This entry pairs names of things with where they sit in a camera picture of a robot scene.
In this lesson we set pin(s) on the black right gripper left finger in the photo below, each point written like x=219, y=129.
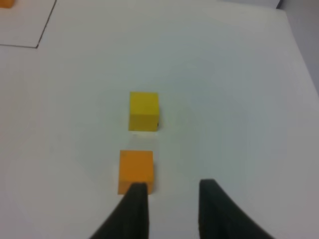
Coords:
x=130, y=219

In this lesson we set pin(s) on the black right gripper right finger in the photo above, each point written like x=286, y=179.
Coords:
x=220, y=218

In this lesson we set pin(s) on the yellow block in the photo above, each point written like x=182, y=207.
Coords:
x=144, y=112

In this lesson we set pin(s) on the orange template block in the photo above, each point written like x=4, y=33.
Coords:
x=6, y=3

